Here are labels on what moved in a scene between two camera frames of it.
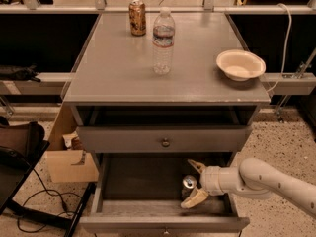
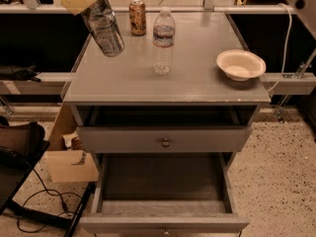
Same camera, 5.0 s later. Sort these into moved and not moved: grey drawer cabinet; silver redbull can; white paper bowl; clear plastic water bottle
Moved: silver redbull can
Not moved: white paper bowl; clear plastic water bottle; grey drawer cabinet
